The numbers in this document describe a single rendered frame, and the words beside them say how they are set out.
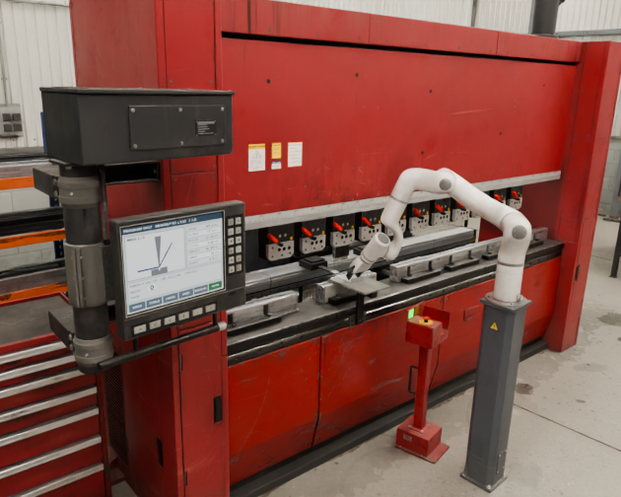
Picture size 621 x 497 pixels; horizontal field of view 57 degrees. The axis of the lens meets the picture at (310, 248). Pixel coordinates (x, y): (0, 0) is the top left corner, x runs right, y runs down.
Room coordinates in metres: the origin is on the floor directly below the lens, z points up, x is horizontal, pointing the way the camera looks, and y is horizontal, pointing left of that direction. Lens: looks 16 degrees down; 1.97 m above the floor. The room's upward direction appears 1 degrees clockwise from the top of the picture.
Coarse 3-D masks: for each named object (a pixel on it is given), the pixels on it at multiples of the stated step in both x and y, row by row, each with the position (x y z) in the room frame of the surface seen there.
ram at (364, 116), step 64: (256, 64) 2.50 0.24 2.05; (320, 64) 2.72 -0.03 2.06; (384, 64) 2.99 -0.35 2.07; (448, 64) 3.32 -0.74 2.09; (512, 64) 3.72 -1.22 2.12; (256, 128) 2.50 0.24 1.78; (320, 128) 2.73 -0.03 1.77; (384, 128) 3.01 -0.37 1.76; (448, 128) 3.35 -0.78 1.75; (512, 128) 3.77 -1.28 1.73; (256, 192) 2.50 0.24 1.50; (320, 192) 2.74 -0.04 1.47; (384, 192) 3.03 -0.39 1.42
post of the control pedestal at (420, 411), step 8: (424, 352) 2.81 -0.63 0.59; (424, 360) 2.81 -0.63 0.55; (424, 368) 2.81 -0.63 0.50; (424, 376) 2.81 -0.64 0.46; (416, 384) 2.83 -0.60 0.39; (424, 384) 2.80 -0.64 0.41; (416, 392) 2.83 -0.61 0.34; (424, 392) 2.80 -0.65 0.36; (416, 400) 2.83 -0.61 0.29; (424, 400) 2.81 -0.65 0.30; (416, 408) 2.82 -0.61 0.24; (424, 408) 2.82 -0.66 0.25; (416, 416) 2.82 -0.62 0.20; (424, 416) 2.82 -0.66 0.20; (416, 424) 2.82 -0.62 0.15; (424, 424) 2.83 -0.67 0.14
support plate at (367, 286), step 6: (360, 276) 2.87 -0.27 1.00; (336, 282) 2.77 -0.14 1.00; (342, 282) 2.76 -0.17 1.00; (348, 282) 2.77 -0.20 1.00; (354, 282) 2.77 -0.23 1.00; (360, 282) 2.77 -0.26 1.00; (366, 282) 2.77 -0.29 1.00; (372, 282) 2.78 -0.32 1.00; (378, 282) 2.78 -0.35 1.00; (354, 288) 2.68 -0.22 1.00; (360, 288) 2.68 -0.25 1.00; (366, 288) 2.69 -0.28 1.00; (372, 288) 2.69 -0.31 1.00; (378, 288) 2.69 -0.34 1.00; (384, 288) 2.70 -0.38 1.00; (366, 294) 2.62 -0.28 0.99
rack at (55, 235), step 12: (0, 180) 3.27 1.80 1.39; (12, 180) 3.32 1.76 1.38; (24, 180) 3.36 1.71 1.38; (60, 228) 3.94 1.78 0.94; (0, 240) 3.25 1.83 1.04; (12, 240) 3.29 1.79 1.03; (24, 240) 3.34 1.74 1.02; (36, 240) 3.39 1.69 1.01; (48, 240) 3.43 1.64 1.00; (60, 240) 3.95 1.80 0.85; (36, 288) 3.37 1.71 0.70; (48, 288) 3.41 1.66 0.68; (60, 288) 3.46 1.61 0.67; (0, 300) 3.22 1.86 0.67; (12, 300) 3.26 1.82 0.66
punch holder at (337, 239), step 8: (336, 216) 2.81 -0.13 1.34; (344, 216) 2.84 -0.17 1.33; (352, 216) 2.88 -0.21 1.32; (328, 224) 2.82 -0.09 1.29; (344, 224) 2.84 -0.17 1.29; (352, 224) 2.88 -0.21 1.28; (328, 232) 2.82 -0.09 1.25; (336, 232) 2.81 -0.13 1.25; (352, 232) 2.87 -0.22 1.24; (328, 240) 2.82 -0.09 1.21; (336, 240) 2.80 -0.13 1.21; (344, 240) 2.84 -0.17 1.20; (352, 240) 2.88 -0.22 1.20
